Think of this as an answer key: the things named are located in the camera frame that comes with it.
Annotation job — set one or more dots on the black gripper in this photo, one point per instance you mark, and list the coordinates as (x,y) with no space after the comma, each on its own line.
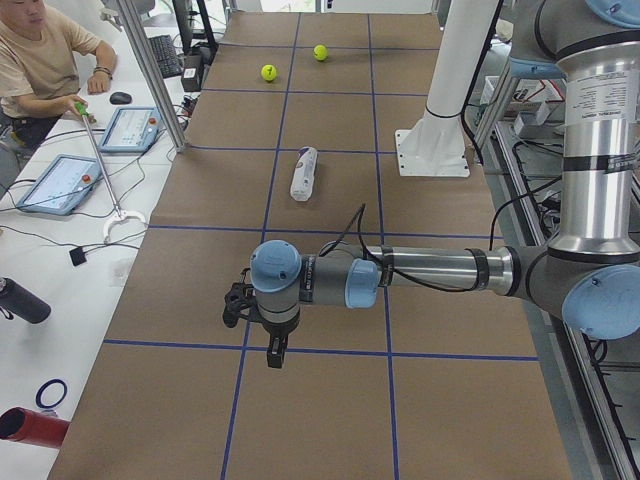
(276,332)

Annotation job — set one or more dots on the white tennis ball can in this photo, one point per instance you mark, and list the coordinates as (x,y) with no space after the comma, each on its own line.
(301,187)

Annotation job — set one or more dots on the tennis ball marked three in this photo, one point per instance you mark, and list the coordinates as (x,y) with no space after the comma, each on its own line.
(269,73)

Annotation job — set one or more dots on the yellow tennis ball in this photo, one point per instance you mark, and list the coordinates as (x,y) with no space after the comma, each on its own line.
(320,52)

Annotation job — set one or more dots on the small black square device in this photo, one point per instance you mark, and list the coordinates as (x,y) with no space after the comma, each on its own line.
(77,256)

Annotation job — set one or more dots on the far teach pendant tablet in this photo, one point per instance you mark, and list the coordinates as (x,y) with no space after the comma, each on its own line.
(131,130)

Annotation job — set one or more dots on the teach pendant tablet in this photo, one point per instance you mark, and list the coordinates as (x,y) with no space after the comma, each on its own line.
(131,130)
(62,187)

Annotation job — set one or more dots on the black water bottle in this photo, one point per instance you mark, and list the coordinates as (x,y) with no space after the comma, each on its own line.
(16,301)

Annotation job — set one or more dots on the near teach pendant tablet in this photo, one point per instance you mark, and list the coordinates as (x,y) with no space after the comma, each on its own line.
(62,187)

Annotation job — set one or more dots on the red cylinder bottle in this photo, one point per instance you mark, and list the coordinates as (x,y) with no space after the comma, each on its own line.
(26,426)

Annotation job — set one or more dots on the black box white label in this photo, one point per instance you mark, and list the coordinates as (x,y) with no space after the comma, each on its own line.
(192,74)

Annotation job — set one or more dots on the black computer mouse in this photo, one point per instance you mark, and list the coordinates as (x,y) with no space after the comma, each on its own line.
(120,98)

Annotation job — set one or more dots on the reacher grabber stick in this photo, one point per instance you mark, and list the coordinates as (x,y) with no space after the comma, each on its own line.
(118,215)

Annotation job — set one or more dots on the black keyboard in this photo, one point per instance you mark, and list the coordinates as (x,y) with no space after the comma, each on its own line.
(165,55)

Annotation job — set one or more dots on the seated person beige shirt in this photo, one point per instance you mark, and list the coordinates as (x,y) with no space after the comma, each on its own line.
(39,76)

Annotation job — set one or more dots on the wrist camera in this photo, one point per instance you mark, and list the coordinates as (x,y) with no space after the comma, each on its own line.
(239,303)

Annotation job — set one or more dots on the white camera stand post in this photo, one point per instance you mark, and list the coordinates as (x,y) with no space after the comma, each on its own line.
(435,145)

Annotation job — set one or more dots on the aluminium frame post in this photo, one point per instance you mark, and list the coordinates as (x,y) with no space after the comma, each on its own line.
(150,70)

